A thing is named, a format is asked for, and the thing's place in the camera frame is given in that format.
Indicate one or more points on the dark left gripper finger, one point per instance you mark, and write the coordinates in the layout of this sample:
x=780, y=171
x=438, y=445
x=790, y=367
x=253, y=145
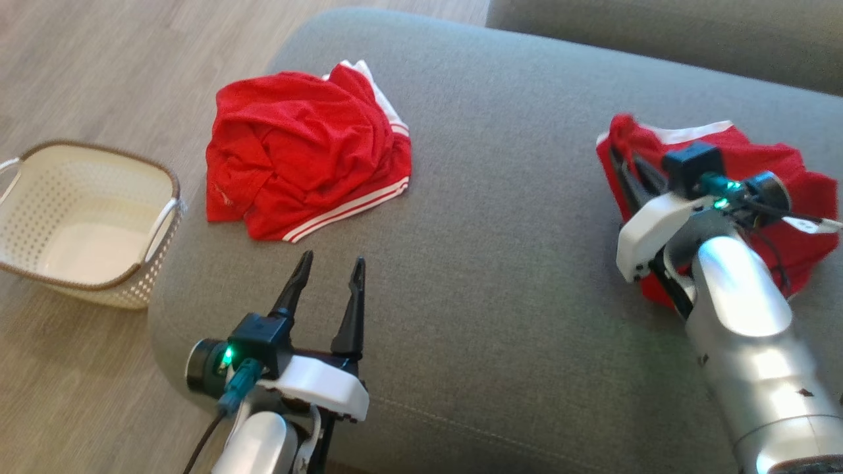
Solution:
x=350, y=316
x=293, y=289

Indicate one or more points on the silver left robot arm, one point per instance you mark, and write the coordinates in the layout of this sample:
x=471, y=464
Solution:
x=257, y=447

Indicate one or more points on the red garment with white stripes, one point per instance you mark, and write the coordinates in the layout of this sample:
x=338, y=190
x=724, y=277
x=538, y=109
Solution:
x=296, y=145

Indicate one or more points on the red shorts with white waistband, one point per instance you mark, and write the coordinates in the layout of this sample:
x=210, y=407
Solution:
x=757, y=158

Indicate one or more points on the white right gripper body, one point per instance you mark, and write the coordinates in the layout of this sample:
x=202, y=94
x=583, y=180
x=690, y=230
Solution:
x=649, y=227

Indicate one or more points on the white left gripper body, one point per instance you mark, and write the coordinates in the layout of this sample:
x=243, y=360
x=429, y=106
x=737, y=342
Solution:
x=323, y=388

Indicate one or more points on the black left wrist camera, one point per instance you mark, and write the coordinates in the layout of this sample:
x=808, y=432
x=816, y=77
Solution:
x=260, y=339

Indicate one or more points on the cream perforated laundry basket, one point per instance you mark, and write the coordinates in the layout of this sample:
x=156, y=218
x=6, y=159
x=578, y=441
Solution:
x=85, y=217

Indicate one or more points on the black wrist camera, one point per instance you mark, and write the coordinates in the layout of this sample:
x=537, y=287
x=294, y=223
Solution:
x=691, y=164
x=260, y=339

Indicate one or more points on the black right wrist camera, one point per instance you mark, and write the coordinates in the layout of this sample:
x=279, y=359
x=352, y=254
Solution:
x=691, y=164

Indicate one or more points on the large grey sofa seat cushion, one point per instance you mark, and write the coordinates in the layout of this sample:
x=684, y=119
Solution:
x=658, y=33

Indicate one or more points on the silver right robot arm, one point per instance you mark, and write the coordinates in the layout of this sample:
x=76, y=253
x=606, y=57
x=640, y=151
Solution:
x=744, y=309

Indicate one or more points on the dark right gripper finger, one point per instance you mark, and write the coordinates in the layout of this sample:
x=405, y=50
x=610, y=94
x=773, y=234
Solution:
x=627, y=181
x=652, y=181

